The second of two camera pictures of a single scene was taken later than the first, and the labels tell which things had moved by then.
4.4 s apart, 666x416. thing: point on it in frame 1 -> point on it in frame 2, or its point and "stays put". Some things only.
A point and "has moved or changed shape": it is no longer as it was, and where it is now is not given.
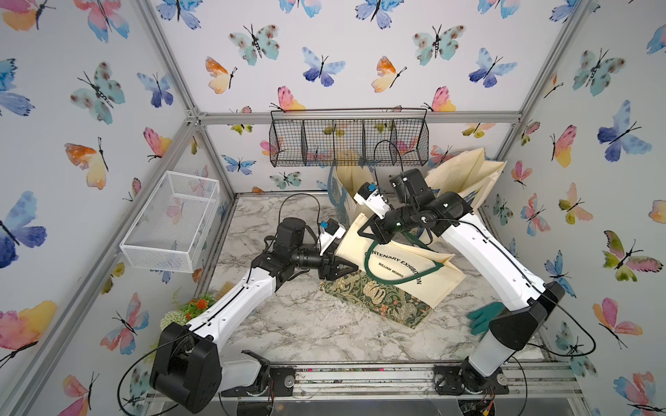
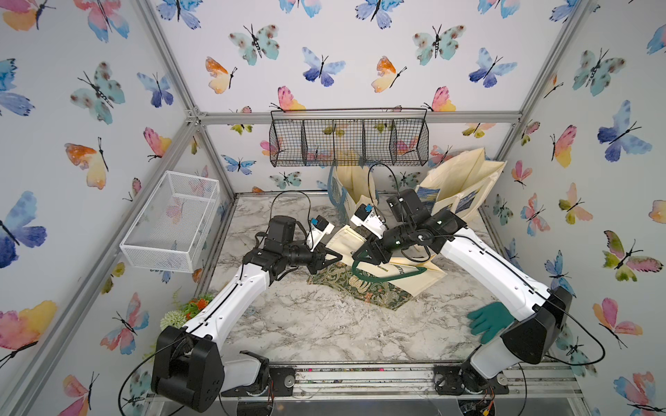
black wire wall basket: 334,138 stays put
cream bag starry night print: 467,172 stays put
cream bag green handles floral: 401,282 has moved or changed shape
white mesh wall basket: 171,230 stays put
